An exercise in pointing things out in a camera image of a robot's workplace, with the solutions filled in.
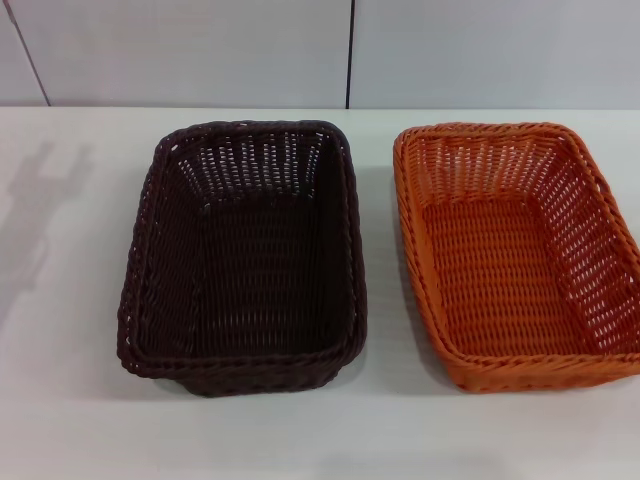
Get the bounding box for orange woven basket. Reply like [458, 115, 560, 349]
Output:
[392, 120, 640, 395]

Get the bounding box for dark brown woven basket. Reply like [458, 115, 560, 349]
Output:
[115, 118, 370, 400]

